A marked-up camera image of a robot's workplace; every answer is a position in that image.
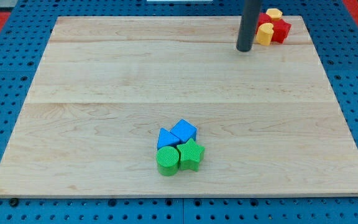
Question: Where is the blue cube block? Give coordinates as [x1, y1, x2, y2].
[170, 119, 197, 143]

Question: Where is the light wooden board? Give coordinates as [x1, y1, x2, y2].
[0, 16, 358, 198]

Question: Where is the green cylinder block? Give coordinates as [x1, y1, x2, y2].
[156, 146, 180, 176]

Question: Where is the green star block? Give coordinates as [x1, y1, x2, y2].
[177, 138, 205, 172]

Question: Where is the red circle block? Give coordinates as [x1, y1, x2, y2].
[255, 12, 272, 33]

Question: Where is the yellow heart block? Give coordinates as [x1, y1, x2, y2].
[256, 23, 274, 46]

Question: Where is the red star block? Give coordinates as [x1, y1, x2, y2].
[272, 19, 291, 44]

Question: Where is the yellow hexagon block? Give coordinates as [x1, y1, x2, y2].
[266, 8, 283, 21]

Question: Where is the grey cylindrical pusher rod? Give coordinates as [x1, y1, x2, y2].
[236, 0, 262, 52]

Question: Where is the blue triangle block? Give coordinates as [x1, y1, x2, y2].
[157, 128, 180, 150]

